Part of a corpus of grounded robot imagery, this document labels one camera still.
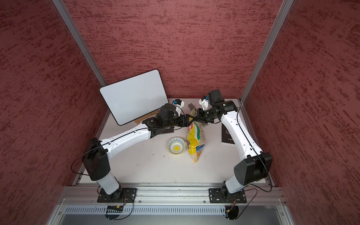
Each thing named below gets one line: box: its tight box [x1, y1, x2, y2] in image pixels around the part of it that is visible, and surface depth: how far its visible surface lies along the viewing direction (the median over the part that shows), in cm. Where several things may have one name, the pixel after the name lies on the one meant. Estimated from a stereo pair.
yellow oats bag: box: [185, 106, 206, 164], surface depth 83 cm
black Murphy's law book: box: [221, 122, 236, 145], surface depth 97 cm
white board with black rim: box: [99, 68, 170, 126], surface depth 92 cm
